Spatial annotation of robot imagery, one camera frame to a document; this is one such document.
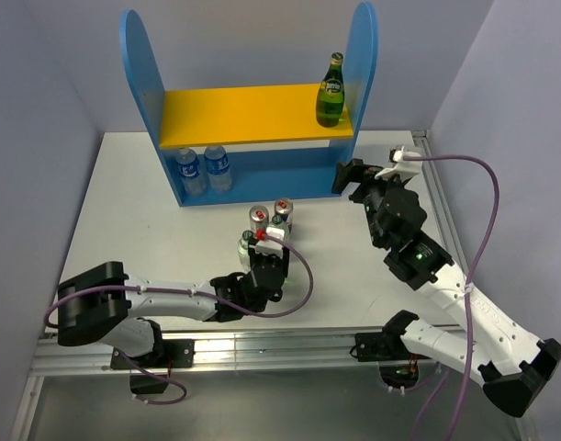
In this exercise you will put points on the Red Bull can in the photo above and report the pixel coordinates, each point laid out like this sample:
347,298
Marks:
258,217
284,207

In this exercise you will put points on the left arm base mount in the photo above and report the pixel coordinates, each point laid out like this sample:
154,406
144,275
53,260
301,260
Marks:
172,354

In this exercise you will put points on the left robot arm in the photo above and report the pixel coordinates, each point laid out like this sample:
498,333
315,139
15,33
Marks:
106,305

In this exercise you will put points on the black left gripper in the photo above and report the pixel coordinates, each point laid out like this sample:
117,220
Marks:
282,262

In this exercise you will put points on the aluminium frame rail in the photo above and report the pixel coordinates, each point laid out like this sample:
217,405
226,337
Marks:
286,376

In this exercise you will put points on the blue shelf yellow board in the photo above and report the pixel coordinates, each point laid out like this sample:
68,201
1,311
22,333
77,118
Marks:
284,151

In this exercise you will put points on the clear Chang water bottle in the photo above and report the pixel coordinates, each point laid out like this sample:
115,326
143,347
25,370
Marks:
278,225

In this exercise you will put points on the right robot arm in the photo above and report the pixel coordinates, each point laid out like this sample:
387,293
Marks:
511,364

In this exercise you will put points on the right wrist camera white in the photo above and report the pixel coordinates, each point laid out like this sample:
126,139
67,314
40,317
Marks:
404,163

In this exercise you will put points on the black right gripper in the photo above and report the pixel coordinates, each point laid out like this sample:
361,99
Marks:
356,171

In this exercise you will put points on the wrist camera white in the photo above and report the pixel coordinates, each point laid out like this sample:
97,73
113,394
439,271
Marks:
404,163
270,241

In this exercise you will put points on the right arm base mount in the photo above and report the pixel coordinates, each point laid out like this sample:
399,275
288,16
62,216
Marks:
398,367

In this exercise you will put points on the plastic water bottle blue label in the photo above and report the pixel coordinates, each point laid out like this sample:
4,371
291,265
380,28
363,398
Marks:
189,169

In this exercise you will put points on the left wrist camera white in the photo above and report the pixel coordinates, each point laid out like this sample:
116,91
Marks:
270,241

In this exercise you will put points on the green Perrier bottle yellow label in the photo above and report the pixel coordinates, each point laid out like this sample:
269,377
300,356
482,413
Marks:
330,96

